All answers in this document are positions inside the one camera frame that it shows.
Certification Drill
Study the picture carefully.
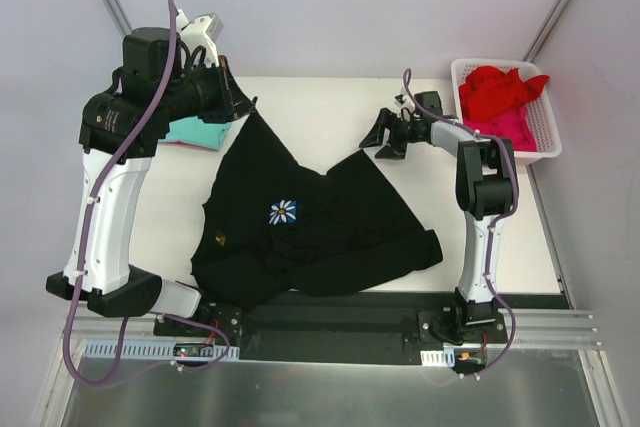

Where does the black t-shirt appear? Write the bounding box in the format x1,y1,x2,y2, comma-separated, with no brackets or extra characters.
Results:
191,113,443,310

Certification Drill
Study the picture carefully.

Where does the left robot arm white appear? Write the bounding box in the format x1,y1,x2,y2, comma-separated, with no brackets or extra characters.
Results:
45,24,255,336

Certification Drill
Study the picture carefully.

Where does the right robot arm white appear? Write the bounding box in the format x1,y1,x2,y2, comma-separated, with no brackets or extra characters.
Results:
359,91,519,345

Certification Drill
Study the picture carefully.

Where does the folded teal t-shirt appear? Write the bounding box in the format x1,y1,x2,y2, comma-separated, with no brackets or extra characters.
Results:
160,117,231,151

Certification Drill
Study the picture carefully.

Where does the red t-shirt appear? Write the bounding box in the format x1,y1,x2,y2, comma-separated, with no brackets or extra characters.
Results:
458,66,550,122

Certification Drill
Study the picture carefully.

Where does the magenta t-shirt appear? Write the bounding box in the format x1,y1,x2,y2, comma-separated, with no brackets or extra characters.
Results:
464,106,538,152

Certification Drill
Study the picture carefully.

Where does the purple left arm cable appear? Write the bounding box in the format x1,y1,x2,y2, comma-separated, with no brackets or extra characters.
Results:
62,0,231,388

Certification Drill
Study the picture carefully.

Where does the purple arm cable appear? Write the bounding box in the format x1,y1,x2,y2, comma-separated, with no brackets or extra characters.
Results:
401,68,521,368
62,0,231,388

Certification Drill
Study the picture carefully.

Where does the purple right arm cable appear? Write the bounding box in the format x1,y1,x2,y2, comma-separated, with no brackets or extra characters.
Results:
401,68,521,368

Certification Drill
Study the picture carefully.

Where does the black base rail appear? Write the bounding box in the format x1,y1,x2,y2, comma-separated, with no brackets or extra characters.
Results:
150,292,551,366

